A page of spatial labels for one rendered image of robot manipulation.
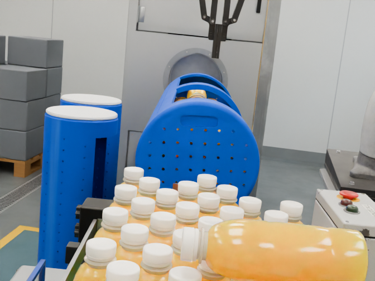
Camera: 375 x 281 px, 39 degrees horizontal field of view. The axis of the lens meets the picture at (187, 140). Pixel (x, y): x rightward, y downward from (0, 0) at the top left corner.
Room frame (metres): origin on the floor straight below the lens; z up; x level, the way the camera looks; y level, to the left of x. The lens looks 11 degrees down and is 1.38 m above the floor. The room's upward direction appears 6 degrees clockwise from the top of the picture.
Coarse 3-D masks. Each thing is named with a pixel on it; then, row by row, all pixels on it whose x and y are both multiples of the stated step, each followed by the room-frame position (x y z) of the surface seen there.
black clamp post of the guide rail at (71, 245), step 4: (68, 244) 0.92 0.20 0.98; (72, 244) 0.92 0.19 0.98; (76, 244) 0.92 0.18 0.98; (68, 248) 0.91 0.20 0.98; (72, 248) 0.91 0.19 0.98; (76, 248) 0.91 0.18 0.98; (68, 252) 0.91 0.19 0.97; (72, 252) 0.91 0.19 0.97; (68, 256) 0.91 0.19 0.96; (72, 256) 0.91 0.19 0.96; (68, 260) 0.91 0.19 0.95; (68, 264) 0.91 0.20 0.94
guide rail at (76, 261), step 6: (96, 222) 1.05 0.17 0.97; (90, 228) 1.01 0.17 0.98; (96, 228) 1.05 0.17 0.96; (90, 234) 0.99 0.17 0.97; (84, 240) 0.94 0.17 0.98; (84, 246) 0.93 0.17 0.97; (78, 252) 0.89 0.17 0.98; (84, 252) 0.93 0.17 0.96; (72, 258) 0.86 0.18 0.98; (78, 258) 0.88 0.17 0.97; (72, 264) 0.84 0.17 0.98; (78, 264) 0.88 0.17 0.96; (66, 270) 0.81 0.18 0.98; (72, 270) 0.83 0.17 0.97; (66, 276) 0.79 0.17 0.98; (72, 276) 0.83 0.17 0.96
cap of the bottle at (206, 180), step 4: (200, 176) 1.02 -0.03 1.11; (204, 176) 1.02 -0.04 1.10; (208, 176) 1.03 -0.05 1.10; (212, 176) 1.03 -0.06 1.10; (200, 180) 1.01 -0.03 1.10; (204, 180) 1.00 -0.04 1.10; (208, 180) 1.00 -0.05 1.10; (212, 180) 1.01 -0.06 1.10; (216, 180) 1.02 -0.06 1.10; (200, 184) 1.01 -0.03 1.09; (204, 184) 1.00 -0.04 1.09; (208, 184) 1.00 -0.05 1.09; (212, 184) 1.01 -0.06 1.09
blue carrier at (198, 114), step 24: (168, 96) 1.47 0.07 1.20; (216, 96) 2.04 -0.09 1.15; (168, 120) 1.18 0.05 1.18; (192, 120) 1.18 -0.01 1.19; (216, 120) 1.18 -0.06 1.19; (240, 120) 1.18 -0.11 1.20; (144, 144) 1.18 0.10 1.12; (168, 144) 1.18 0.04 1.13; (192, 144) 1.18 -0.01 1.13; (216, 144) 1.18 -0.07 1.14; (240, 144) 1.18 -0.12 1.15; (144, 168) 1.18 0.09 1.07; (168, 168) 1.18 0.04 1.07; (192, 168) 1.18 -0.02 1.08; (216, 168) 1.18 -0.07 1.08; (240, 168) 1.18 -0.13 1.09; (240, 192) 1.18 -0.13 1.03
